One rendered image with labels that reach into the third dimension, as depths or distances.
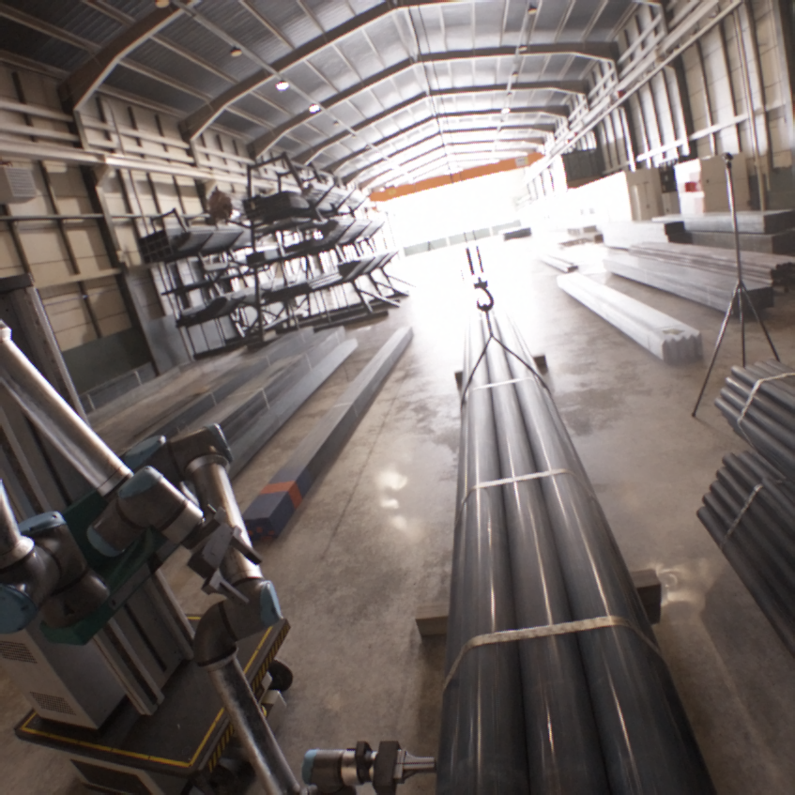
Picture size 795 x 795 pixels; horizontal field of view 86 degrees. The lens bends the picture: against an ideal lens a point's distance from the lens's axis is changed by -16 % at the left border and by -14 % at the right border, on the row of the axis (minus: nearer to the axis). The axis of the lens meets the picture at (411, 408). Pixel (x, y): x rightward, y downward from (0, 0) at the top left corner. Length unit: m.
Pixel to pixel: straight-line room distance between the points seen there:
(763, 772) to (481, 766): 0.92
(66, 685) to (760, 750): 2.13
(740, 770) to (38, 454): 2.25
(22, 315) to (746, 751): 2.49
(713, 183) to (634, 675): 14.95
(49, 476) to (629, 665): 1.68
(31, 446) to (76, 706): 0.87
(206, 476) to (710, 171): 15.07
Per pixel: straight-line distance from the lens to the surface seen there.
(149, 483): 1.10
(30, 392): 1.28
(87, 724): 2.07
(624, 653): 1.31
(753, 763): 1.80
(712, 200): 15.67
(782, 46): 14.36
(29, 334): 1.74
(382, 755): 1.46
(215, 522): 1.09
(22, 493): 1.64
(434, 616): 2.14
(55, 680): 1.96
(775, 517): 1.87
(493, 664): 1.32
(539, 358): 5.34
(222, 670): 1.43
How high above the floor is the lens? 1.52
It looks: 18 degrees down
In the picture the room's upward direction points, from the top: 15 degrees counter-clockwise
